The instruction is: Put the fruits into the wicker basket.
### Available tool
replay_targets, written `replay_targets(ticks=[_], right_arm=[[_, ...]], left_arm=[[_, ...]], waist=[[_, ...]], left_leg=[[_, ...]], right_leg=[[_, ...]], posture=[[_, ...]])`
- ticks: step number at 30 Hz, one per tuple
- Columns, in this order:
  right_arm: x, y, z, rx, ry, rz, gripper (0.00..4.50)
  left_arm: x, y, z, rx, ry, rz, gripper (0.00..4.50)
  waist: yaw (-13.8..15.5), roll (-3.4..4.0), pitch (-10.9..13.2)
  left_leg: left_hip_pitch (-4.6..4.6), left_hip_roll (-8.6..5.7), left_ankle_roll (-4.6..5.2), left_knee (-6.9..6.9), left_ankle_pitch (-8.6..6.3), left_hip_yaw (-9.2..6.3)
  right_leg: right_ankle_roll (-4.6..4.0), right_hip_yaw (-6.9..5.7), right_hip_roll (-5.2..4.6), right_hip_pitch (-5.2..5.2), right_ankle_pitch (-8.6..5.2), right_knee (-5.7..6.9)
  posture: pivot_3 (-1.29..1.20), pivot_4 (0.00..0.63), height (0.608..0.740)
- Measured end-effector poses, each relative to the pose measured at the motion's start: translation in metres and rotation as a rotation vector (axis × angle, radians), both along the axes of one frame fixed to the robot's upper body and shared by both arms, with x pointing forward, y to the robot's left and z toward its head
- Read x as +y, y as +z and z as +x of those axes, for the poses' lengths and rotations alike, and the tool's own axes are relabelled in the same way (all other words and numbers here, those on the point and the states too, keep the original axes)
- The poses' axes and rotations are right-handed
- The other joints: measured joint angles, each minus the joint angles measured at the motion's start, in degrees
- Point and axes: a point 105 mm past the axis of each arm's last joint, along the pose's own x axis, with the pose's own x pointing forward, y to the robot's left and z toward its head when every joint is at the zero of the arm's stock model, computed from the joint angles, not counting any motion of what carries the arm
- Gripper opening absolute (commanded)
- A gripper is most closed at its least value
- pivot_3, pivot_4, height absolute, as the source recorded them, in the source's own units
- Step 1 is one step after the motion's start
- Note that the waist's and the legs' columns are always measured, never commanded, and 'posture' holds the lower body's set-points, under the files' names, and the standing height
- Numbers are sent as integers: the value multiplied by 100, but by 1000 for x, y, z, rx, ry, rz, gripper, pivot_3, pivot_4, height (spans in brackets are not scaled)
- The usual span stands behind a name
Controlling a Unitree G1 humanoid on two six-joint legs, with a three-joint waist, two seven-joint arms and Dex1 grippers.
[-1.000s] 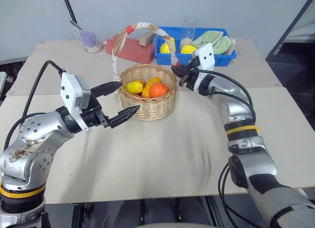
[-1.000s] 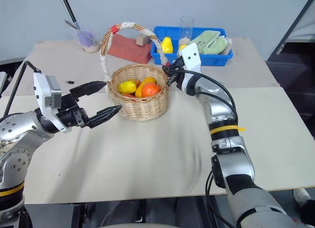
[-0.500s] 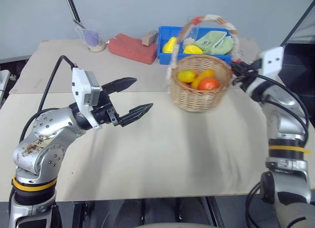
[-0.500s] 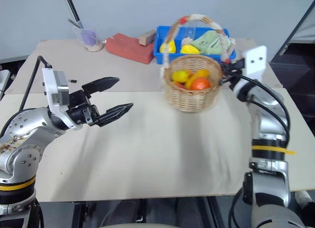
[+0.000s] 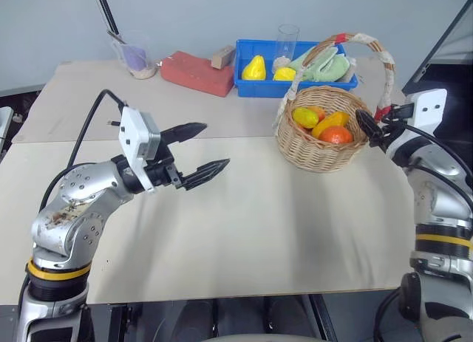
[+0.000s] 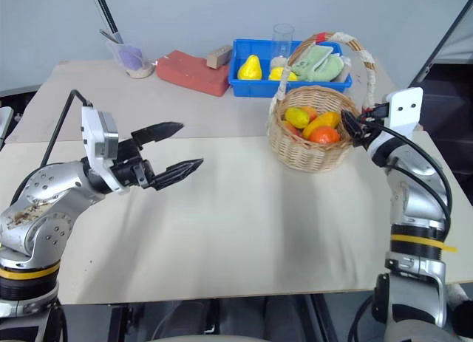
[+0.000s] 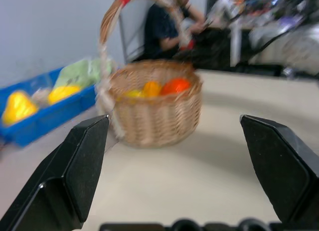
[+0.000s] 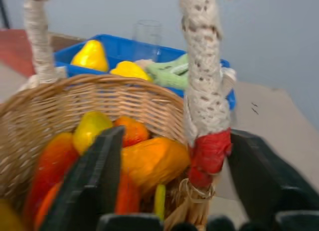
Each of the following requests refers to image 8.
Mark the orange pepper in basket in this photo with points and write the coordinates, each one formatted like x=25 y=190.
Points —
x=154 y=161

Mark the red-orange fruit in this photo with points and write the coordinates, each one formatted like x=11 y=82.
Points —
x=49 y=171

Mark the yellow pear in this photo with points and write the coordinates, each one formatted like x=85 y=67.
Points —
x=91 y=57

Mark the blue plastic crate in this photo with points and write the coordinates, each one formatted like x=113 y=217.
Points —
x=124 y=50

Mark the small yellow banana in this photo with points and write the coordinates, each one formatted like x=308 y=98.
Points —
x=159 y=201

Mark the green knitted toy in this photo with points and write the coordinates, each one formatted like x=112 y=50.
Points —
x=170 y=72

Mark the yellow-green pear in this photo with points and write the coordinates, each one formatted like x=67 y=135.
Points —
x=88 y=133

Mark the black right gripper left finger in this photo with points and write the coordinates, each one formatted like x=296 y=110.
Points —
x=92 y=176

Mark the yellow lemon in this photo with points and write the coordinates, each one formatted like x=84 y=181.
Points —
x=130 y=70

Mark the yellow fruit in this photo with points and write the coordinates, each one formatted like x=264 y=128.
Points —
x=8 y=217

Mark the orange-red carrot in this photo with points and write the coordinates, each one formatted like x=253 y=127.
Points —
x=127 y=196

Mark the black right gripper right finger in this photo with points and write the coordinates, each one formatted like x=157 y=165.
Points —
x=261 y=171

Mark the small orange fruit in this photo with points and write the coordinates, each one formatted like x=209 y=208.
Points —
x=132 y=132

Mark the clear glass cup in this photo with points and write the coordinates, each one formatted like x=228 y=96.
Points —
x=147 y=39

